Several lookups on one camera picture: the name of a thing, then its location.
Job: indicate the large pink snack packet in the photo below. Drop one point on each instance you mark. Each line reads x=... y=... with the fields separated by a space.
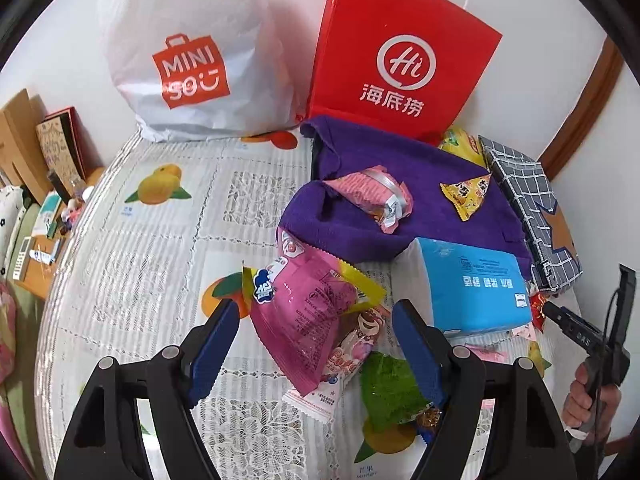
x=300 y=320

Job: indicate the wooden door frame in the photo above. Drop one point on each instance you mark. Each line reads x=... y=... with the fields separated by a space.
x=585 y=110

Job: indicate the white floral cushion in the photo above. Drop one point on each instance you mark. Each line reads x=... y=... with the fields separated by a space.
x=9 y=230

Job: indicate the red paper bag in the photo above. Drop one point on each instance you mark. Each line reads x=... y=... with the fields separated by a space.
x=400 y=20

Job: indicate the pink bear print snack packet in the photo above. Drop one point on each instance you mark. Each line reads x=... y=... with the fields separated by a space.
x=345 y=360

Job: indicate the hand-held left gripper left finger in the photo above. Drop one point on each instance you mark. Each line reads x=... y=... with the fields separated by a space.
x=215 y=355

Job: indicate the green snack packet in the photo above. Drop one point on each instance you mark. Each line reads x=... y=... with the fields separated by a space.
x=390 y=390

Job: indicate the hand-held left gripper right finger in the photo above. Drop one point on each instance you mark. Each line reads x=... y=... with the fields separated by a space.
x=415 y=355

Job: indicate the small red candy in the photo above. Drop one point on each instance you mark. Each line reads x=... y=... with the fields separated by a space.
x=537 y=307

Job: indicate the yellow triangular snack packet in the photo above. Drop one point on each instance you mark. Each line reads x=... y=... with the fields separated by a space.
x=467 y=195

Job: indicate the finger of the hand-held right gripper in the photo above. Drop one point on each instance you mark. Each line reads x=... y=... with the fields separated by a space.
x=557 y=314

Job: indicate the brown cardboard box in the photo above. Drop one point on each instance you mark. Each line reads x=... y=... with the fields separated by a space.
x=20 y=140

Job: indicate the grey checked fabric box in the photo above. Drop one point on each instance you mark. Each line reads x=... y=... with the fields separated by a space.
x=530 y=185

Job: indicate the blue tissue pack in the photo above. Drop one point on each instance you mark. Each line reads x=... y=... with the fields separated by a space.
x=475 y=285

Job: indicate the white remote control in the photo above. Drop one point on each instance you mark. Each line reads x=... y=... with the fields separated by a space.
x=21 y=259

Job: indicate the yellow chips bag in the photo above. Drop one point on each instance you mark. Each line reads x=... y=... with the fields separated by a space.
x=460 y=145

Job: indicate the purple cloth lined basket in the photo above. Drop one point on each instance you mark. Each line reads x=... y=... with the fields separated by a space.
x=430 y=220

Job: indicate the pink cloth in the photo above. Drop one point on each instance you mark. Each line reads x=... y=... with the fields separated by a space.
x=10 y=350

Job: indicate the white plastic shopping bag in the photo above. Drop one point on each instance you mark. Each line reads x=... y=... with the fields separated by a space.
x=200 y=20

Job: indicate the pink packet with clear cup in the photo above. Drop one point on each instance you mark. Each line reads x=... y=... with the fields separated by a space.
x=357 y=187

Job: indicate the small yellow packet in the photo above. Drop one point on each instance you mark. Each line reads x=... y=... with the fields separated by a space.
x=539 y=357

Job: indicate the red blue candy wrapper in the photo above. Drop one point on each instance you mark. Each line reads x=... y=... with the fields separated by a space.
x=430 y=422

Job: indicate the red edged patterned box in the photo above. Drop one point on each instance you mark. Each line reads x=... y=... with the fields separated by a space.
x=62 y=145

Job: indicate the person's right hand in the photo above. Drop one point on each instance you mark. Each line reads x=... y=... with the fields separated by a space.
x=575 y=400

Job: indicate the pale pink small packet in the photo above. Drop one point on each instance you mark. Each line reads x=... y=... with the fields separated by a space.
x=487 y=352
x=524 y=332

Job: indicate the teal white box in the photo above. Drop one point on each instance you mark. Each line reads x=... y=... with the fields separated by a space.
x=47 y=212

